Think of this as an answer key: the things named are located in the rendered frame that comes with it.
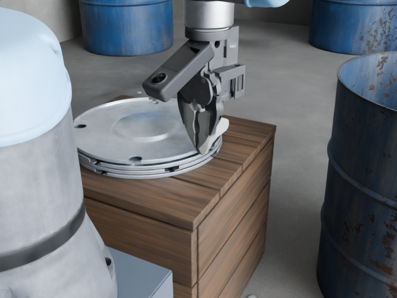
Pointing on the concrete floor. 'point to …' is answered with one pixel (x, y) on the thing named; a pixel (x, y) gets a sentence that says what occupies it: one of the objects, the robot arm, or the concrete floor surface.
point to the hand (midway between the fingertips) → (198, 149)
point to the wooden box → (194, 213)
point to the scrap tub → (361, 183)
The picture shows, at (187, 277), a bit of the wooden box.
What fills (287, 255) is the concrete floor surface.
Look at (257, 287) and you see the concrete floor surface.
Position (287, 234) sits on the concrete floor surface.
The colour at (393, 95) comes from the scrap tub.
